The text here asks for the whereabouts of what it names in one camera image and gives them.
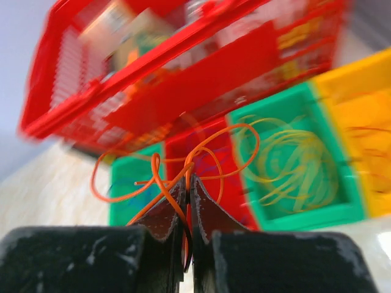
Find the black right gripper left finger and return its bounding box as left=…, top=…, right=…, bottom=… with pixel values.
left=0, top=176, right=189, bottom=293

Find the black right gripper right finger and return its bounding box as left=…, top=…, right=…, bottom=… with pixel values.
left=189, top=175, right=378, bottom=292

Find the orange wire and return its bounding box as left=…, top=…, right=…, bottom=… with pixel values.
left=90, top=123, right=261, bottom=263

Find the left green bin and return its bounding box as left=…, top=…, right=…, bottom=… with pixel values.
left=108, top=156, right=159, bottom=226

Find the green bin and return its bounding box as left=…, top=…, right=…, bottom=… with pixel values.
left=227, top=82, right=367, bottom=231
left=108, top=156, right=159, bottom=226

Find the red bin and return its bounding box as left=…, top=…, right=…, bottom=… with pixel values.
left=164, top=115, right=259, bottom=231

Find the right green bin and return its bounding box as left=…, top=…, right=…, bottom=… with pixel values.
left=227, top=82, right=367, bottom=231

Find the red plastic basket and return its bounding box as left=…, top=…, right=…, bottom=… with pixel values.
left=18, top=1, right=348, bottom=153

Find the yellow bin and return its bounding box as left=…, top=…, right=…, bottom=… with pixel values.
left=311, top=49, right=390, bottom=217

